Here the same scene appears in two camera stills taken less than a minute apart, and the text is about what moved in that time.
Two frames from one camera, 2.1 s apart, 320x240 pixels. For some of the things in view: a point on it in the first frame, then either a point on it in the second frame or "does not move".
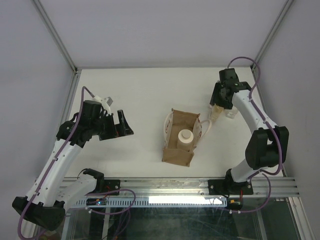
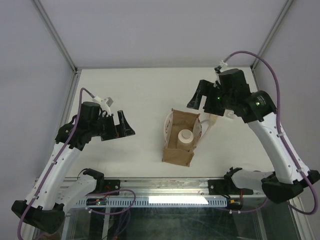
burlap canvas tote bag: x=175 y=121 does not move
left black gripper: x=112 y=133 does not move
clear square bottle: x=231 y=113 does not move
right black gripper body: x=217 y=97 → x=217 y=101
